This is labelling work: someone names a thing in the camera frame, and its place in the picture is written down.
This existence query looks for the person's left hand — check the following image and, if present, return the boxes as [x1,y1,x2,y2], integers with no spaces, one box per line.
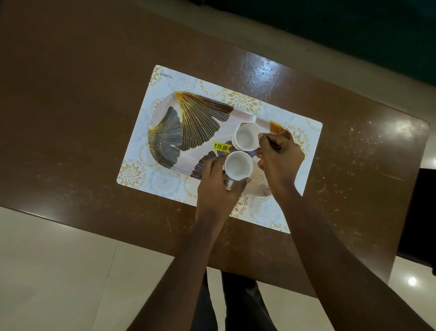
[196,155,251,227]

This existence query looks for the person's right hand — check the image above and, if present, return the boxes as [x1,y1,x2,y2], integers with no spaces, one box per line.
[255,133,306,205]

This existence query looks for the brown wooden table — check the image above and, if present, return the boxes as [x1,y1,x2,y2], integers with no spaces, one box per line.
[0,0,430,299]

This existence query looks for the white floral placemat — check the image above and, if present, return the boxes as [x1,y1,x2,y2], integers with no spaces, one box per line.
[116,65,323,235]

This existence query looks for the brown plastic stool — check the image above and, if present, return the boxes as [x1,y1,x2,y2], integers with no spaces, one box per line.
[396,168,436,277]

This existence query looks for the person's right forearm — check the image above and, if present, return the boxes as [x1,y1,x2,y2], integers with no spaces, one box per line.
[277,191,433,331]

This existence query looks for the leaf print serving tray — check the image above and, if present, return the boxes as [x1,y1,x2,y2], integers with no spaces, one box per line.
[147,91,295,198]

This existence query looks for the person's left forearm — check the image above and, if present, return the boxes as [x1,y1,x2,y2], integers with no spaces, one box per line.
[126,215,229,331]

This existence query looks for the person's dark trousers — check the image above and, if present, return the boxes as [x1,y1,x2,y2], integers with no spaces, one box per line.
[190,269,278,331]

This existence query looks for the long green sofa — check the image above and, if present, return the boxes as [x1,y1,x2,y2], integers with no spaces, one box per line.
[190,0,436,88]

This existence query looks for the white ceramic cup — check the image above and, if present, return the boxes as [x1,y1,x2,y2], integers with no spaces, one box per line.
[223,151,254,190]
[231,121,263,152]

